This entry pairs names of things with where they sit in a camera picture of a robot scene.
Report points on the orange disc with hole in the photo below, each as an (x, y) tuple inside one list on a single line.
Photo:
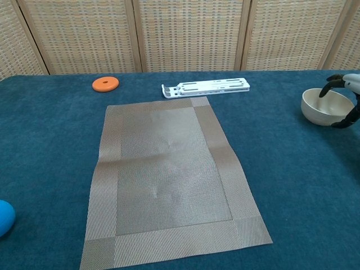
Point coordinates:
[(98, 85)]

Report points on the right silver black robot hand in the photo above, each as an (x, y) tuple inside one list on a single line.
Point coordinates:
[(354, 83)]

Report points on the blue velvet tablecloth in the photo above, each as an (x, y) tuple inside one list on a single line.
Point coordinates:
[(42, 140)]

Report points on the brown woven placemat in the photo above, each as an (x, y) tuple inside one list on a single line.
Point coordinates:
[(168, 174)]

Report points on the beige bowl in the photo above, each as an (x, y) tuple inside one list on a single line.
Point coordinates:
[(315, 112)]

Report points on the blue ball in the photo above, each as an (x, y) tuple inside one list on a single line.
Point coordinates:
[(5, 219)]

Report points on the white folding stand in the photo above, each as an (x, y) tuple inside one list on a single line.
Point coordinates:
[(205, 87)]

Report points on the woven screen panel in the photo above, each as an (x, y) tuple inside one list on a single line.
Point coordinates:
[(191, 33), (348, 42), (14, 42), (292, 33), (81, 36)]

